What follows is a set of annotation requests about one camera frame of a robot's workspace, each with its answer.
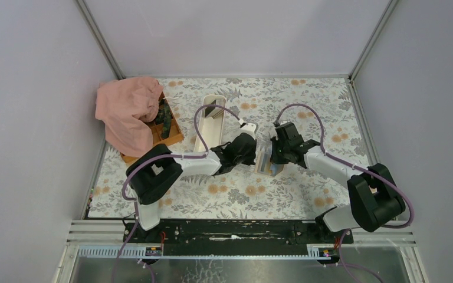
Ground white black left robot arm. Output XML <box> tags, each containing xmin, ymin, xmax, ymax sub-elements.
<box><xmin>122</xmin><ymin>133</ymin><xmax>257</xmax><ymax>242</ymax></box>

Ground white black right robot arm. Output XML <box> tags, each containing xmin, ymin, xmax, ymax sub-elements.
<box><xmin>271</xmin><ymin>122</ymin><xmax>406</xmax><ymax>243</ymax></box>

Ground long white plastic tray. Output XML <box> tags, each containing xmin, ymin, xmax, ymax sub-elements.
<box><xmin>198</xmin><ymin>94</ymin><xmax>227</xmax><ymax>148</ymax></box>

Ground floral patterned table mat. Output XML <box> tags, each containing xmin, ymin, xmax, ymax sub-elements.
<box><xmin>87</xmin><ymin>77</ymin><xmax>372</xmax><ymax>221</ymax></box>

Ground orange wooden organizer tray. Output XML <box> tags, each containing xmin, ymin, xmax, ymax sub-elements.
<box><xmin>120</xmin><ymin>92</ymin><xmax>185</xmax><ymax>163</ymax></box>

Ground dark green items in organizer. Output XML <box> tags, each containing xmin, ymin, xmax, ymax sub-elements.
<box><xmin>155</xmin><ymin>99</ymin><xmax>172</xmax><ymax>139</ymax></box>

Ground pink crumpled cloth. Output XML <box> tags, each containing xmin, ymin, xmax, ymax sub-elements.
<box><xmin>95</xmin><ymin>77</ymin><xmax>163</xmax><ymax>157</ymax></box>

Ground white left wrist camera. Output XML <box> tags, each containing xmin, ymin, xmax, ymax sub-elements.
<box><xmin>239</xmin><ymin>123</ymin><xmax>258</xmax><ymax>140</ymax></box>

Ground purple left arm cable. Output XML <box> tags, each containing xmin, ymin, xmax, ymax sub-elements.
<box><xmin>110</xmin><ymin>104</ymin><xmax>247</xmax><ymax>283</ymax></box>

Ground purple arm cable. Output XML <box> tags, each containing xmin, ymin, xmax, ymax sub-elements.
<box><xmin>274</xmin><ymin>103</ymin><xmax>416</xmax><ymax>283</ymax></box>
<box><xmin>110</xmin><ymin>104</ymin><xmax>247</xmax><ymax>283</ymax></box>

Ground slotted aluminium cable duct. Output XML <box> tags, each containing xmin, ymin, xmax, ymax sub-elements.
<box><xmin>78</xmin><ymin>246</ymin><xmax>338</xmax><ymax>261</ymax></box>

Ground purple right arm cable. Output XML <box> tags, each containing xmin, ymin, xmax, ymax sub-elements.
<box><xmin>274</xmin><ymin>103</ymin><xmax>416</xmax><ymax>283</ymax></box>

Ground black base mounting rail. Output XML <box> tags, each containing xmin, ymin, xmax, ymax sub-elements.
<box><xmin>123</xmin><ymin>219</ymin><xmax>354</xmax><ymax>252</ymax></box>

